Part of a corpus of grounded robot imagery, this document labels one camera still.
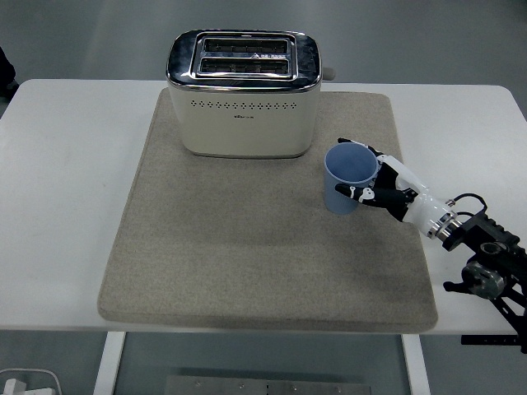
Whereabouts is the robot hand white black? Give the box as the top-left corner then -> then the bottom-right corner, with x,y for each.
335,137 -> 449,230

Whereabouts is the white block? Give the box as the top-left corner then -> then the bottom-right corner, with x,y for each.
2,378 -> 28,395

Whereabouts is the person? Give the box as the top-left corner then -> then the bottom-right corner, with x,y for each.
0,44 -> 17,100

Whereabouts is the beige felt table mat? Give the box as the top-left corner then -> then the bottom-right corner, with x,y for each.
96,88 -> 439,332

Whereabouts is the white table leg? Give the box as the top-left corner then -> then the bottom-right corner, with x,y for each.
401,333 -> 431,395
91,331 -> 127,395

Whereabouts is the cream and chrome toaster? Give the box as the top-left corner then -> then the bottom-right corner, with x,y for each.
165,29 -> 336,160

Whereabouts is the blue ribbed plastic cup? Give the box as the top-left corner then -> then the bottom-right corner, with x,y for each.
323,142 -> 379,216

